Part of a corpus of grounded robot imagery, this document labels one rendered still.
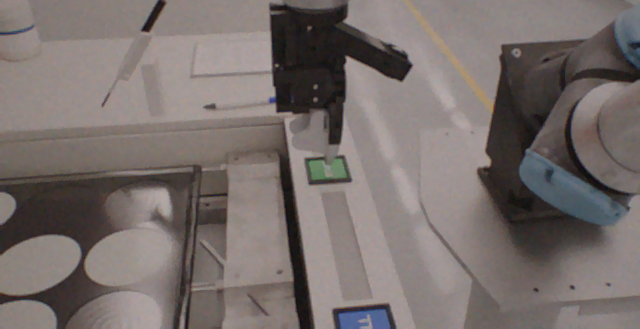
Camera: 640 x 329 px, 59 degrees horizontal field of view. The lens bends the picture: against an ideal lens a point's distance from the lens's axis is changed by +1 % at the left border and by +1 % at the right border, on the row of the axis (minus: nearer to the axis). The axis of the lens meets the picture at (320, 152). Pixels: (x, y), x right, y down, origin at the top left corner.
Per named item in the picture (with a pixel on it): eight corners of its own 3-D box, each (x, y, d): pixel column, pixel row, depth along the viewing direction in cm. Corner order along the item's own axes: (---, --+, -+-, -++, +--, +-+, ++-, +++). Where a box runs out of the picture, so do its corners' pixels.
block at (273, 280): (225, 304, 65) (223, 286, 63) (226, 283, 68) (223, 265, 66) (294, 297, 66) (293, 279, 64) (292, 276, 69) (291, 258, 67)
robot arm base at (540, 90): (617, 63, 85) (662, 35, 76) (616, 159, 82) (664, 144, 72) (520, 47, 84) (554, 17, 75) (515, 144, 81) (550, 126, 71)
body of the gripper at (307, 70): (272, 90, 70) (267, -6, 63) (340, 86, 71) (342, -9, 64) (276, 120, 64) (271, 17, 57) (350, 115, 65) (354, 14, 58)
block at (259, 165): (228, 181, 85) (226, 165, 83) (228, 168, 88) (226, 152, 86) (280, 177, 86) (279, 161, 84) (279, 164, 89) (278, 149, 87)
